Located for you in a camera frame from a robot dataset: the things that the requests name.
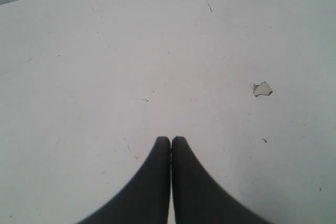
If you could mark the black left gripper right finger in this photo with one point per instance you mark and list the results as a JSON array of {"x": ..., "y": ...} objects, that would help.
[{"x": 197, "y": 197}]

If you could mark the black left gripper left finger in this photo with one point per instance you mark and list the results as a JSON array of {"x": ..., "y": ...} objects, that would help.
[{"x": 146, "y": 197}]

